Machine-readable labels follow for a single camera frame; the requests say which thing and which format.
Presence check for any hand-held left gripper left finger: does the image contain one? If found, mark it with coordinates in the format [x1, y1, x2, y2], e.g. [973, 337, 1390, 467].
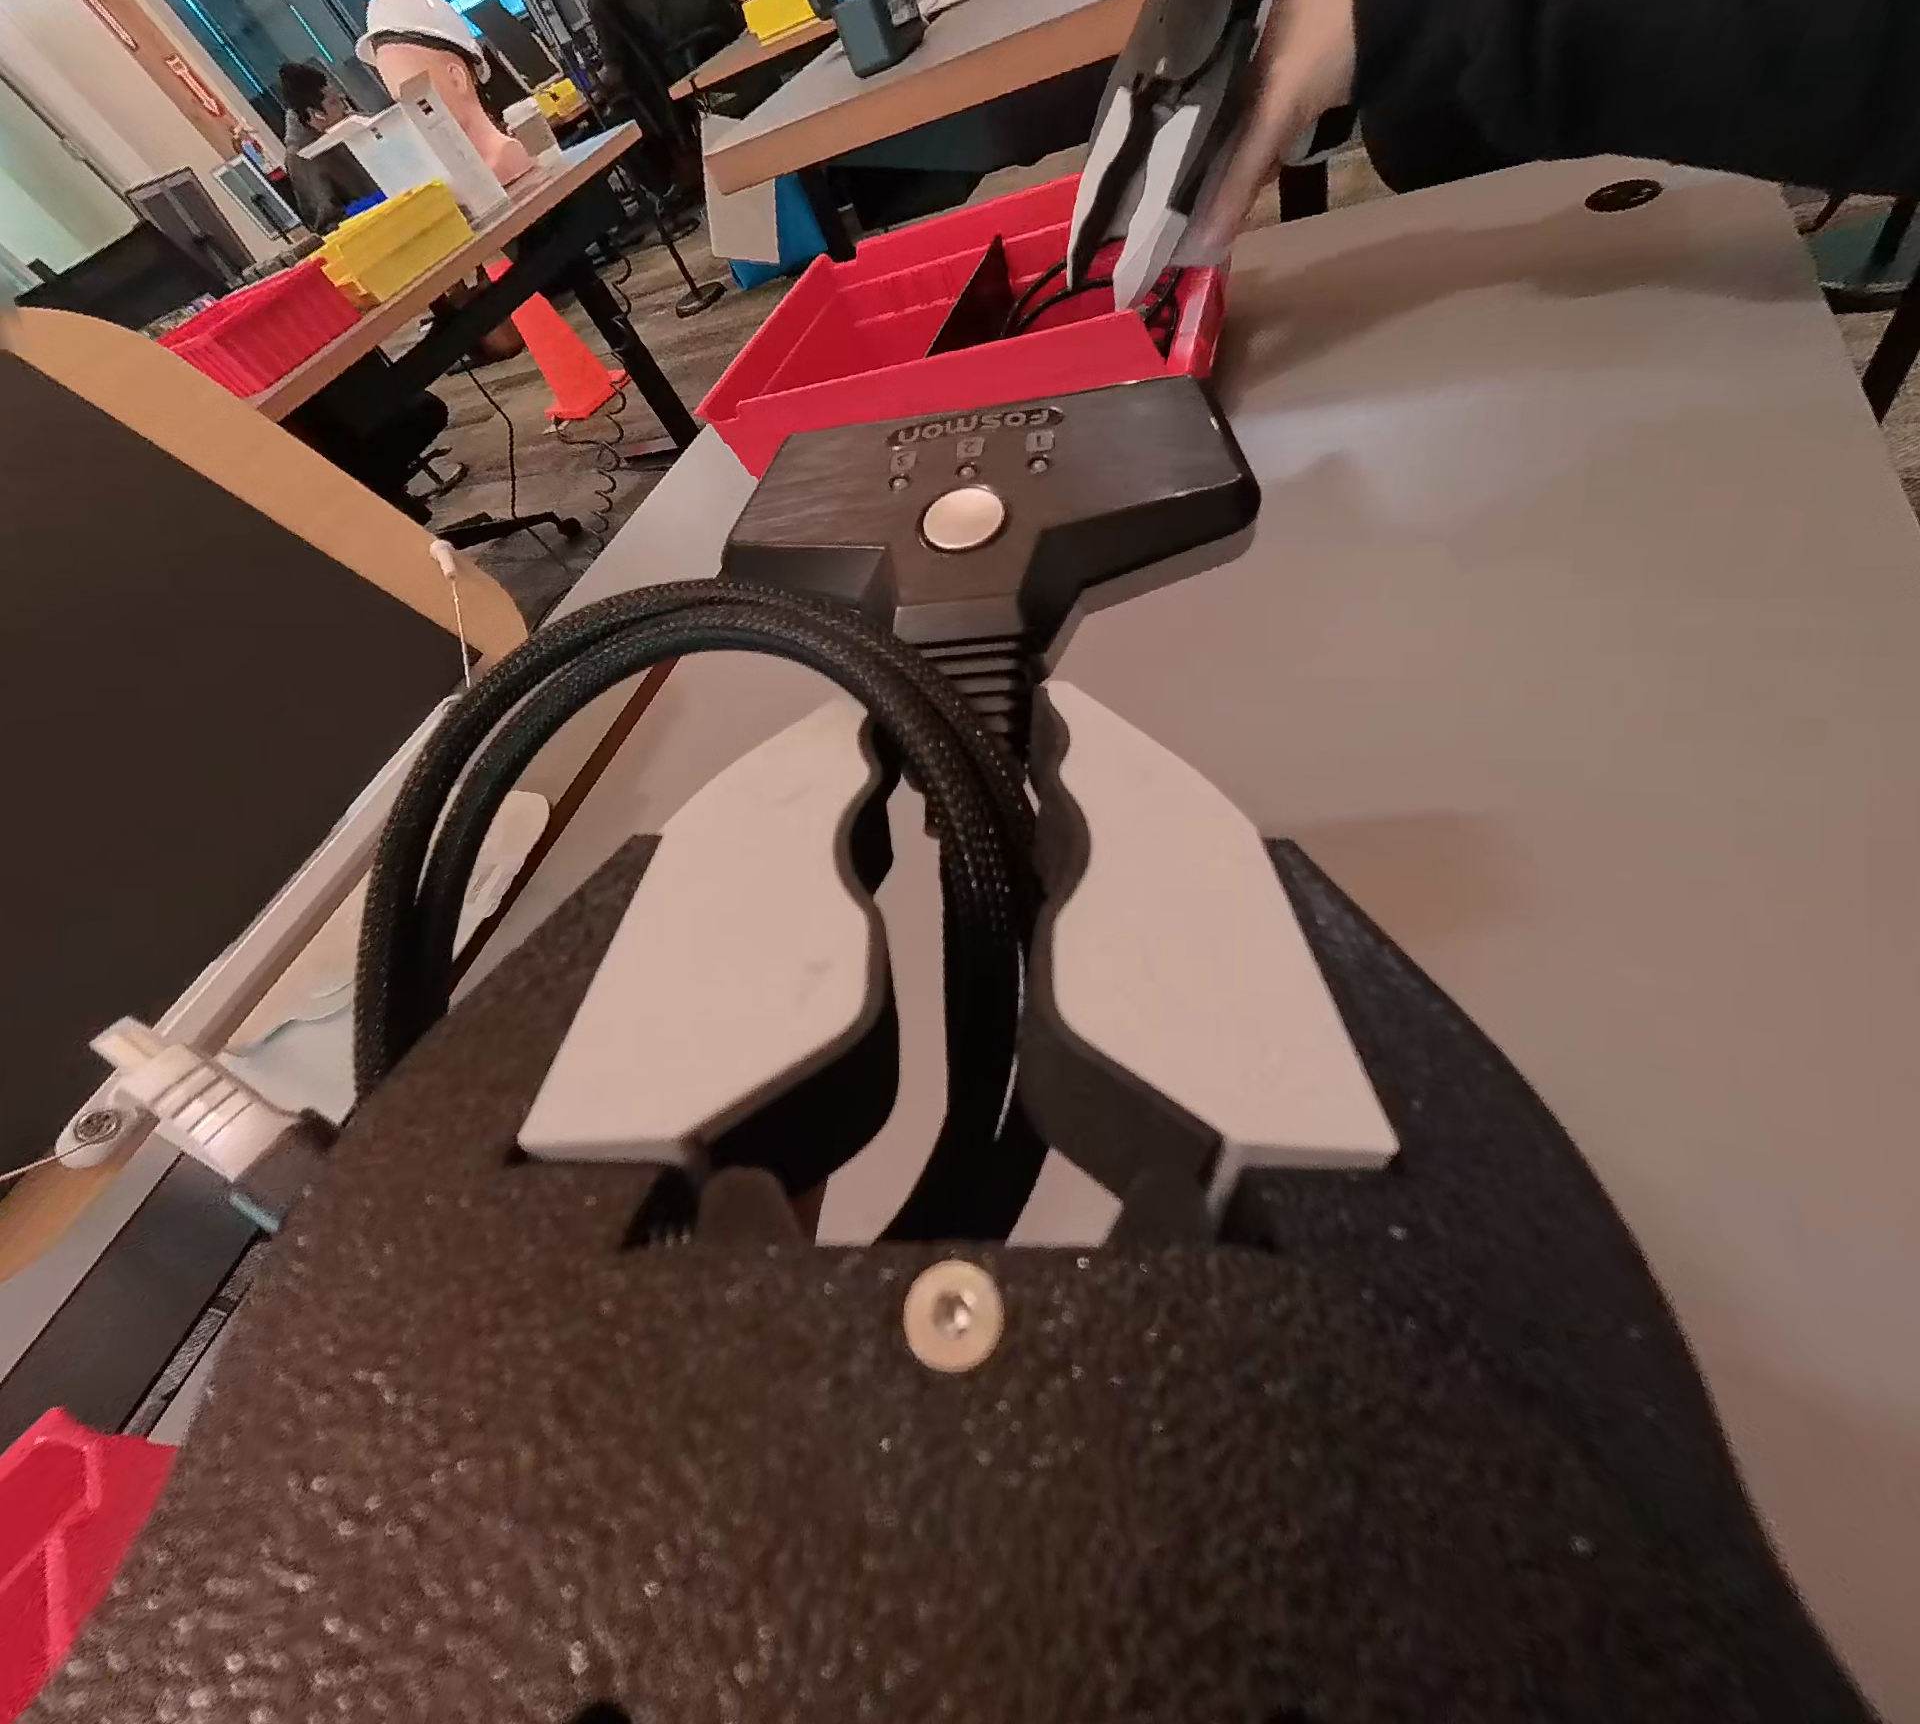
[513, 708, 906, 1168]

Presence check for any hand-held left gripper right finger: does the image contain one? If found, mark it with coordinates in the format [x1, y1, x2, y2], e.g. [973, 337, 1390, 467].
[1016, 677, 1404, 1233]

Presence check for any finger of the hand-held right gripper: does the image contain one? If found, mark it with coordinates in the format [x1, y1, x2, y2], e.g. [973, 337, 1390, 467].
[1063, 85, 1182, 289]
[1114, 104, 1249, 316]

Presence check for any thin black adapter cable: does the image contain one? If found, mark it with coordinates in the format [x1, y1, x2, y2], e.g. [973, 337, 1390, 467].
[1002, 249, 1194, 343]

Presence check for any red plastic bin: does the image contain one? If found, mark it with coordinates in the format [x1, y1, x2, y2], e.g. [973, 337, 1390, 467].
[692, 170, 1236, 484]
[0, 1406, 182, 1700]
[155, 253, 366, 393]

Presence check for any grey desk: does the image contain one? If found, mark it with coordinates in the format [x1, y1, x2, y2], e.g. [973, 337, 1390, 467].
[120, 155, 1920, 1724]

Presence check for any person's right hand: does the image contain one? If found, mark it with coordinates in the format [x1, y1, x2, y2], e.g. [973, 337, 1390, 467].
[1182, 0, 1368, 267]

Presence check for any grey office table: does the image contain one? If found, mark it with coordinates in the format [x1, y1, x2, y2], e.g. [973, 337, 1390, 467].
[702, 0, 1532, 256]
[149, 117, 702, 474]

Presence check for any teal power station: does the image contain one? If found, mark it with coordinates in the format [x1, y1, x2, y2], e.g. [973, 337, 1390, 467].
[831, 0, 926, 80]

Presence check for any white plastic clamp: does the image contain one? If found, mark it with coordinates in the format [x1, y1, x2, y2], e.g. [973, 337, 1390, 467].
[56, 1015, 309, 1190]

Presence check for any orange traffic cone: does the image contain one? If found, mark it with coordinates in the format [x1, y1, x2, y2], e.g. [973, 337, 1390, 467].
[510, 289, 630, 422]

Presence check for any black office chair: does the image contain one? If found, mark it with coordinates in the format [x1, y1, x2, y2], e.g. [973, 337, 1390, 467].
[318, 355, 455, 499]

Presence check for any mannequin head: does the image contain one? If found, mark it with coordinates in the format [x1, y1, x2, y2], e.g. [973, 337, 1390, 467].
[373, 44, 537, 184]

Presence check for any white appliance box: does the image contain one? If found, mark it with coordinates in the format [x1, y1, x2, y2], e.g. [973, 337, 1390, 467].
[299, 95, 512, 244]

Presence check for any white hard hat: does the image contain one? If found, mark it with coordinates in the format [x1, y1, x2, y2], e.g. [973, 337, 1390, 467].
[353, 0, 494, 85]

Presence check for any white cord with bead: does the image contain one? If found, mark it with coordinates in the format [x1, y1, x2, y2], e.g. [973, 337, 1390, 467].
[425, 535, 480, 694]

